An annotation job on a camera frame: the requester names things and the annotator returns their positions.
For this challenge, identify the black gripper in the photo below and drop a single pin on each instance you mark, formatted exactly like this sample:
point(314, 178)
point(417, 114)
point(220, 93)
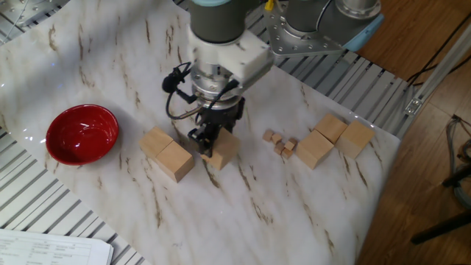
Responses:
point(219, 117)

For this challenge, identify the large wooden cube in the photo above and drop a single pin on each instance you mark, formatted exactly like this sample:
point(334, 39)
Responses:
point(314, 149)
point(174, 162)
point(355, 140)
point(226, 149)
point(330, 128)
point(154, 141)

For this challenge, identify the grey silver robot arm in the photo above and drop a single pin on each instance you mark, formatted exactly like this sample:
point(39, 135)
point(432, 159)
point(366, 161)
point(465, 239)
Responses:
point(221, 22)

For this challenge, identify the white printed paper stack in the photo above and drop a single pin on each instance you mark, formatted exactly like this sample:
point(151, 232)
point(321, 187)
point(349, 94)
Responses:
point(48, 248)

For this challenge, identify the small wooden cube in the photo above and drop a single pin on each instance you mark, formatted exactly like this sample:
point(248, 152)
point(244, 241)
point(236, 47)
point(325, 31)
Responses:
point(276, 138)
point(267, 135)
point(287, 153)
point(290, 144)
point(279, 148)

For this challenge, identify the white marble pattern board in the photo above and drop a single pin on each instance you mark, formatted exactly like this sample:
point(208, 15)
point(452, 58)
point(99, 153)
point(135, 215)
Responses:
point(221, 221)

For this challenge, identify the yellow plastic piece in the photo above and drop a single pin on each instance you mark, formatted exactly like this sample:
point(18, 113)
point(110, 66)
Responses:
point(269, 4)

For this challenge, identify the red glossy bowl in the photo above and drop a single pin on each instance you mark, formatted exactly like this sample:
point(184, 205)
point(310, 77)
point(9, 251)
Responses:
point(81, 134)

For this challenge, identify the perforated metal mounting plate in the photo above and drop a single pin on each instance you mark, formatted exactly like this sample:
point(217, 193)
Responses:
point(29, 11)

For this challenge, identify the black stand legs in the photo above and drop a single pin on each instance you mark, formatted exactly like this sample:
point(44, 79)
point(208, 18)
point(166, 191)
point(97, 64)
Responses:
point(441, 228)

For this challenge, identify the white wrist mount housing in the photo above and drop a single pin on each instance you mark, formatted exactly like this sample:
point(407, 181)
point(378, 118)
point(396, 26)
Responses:
point(246, 59)

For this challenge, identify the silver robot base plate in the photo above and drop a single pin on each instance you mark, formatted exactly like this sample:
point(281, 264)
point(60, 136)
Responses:
point(294, 40)

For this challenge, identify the aluminium frame rail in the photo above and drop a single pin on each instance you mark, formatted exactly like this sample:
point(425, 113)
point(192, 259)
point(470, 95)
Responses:
point(438, 73)

